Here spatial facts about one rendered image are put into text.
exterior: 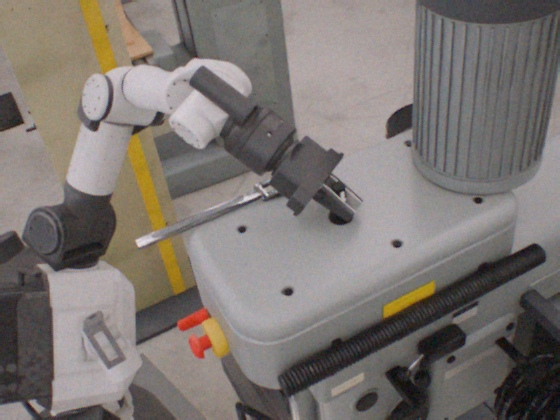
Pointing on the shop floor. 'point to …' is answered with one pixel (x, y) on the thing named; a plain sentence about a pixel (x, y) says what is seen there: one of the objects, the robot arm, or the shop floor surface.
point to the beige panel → (44, 18)
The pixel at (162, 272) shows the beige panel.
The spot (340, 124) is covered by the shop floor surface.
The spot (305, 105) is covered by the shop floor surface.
